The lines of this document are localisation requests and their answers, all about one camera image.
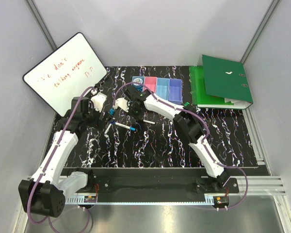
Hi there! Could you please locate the white marker blue cap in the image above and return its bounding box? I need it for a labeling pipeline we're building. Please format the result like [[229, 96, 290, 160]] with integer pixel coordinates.
[[114, 122, 136, 131]]

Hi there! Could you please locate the green lever arch binder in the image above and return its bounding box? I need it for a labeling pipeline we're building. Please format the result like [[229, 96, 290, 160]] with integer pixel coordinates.
[[198, 55, 253, 110]]

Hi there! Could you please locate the translucent green plastic folder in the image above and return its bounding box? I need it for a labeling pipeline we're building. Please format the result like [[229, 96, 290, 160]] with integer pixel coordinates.
[[189, 66, 225, 108]]

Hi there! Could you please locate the black marker blue cap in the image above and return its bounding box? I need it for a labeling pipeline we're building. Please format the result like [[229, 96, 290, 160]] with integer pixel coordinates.
[[103, 108, 115, 122]]

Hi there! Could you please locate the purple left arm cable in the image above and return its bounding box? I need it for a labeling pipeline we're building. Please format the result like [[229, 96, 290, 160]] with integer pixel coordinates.
[[26, 86, 97, 233]]

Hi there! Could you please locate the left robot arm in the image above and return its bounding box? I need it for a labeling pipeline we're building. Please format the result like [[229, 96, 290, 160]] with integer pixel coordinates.
[[18, 94, 107, 217]]

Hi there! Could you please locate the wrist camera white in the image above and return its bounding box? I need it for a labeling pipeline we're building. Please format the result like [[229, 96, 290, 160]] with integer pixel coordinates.
[[113, 98, 129, 113], [90, 89, 107, 112]]

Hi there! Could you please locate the white dry-erase board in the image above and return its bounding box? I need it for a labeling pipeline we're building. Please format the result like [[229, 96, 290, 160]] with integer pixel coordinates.
[[22, 32, 107, 116]]

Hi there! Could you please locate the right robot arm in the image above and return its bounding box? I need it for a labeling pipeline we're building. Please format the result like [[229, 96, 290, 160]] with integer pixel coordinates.
[[124, 86, 230, 193]]

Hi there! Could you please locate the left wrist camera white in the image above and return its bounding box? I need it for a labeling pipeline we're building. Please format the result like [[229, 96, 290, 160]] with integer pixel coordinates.
[[90, 89, 107, 112]]

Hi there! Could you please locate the purple storage bin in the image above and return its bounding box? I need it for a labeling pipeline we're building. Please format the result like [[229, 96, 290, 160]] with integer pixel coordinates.
[[168, 79, 182, 105]]

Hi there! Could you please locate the black marble pattern mat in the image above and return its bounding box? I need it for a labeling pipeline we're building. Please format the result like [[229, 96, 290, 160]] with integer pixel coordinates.
[[65, 66, 258, 168]]

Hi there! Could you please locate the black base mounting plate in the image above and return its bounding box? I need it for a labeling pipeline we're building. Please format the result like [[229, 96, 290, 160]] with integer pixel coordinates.
[[81, 168, 239, 205]]

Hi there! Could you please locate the white pen black tip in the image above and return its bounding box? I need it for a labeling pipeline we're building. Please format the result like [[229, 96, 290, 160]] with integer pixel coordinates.
[[143, 120, 155, 125]]

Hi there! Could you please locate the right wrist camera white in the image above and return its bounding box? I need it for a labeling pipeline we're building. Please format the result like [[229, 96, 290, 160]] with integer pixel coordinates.
[[113, 98, 129, 113]]

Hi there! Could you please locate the pink storage bin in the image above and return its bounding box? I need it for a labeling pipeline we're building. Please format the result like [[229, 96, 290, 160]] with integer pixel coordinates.
[[144, 76, 157, 93]]

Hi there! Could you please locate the light blue storage bin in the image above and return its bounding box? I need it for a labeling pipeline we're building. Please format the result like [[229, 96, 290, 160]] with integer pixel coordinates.
[[156, 78, 169, 100]]

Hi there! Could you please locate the blue round tape dispenser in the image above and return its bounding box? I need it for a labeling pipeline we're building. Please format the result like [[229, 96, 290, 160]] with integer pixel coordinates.
[[132, 76, 144, 89]]

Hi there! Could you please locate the aluminium rail frame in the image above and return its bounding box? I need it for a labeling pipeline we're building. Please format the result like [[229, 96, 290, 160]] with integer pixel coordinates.
[[13, 106, 291, 233]]

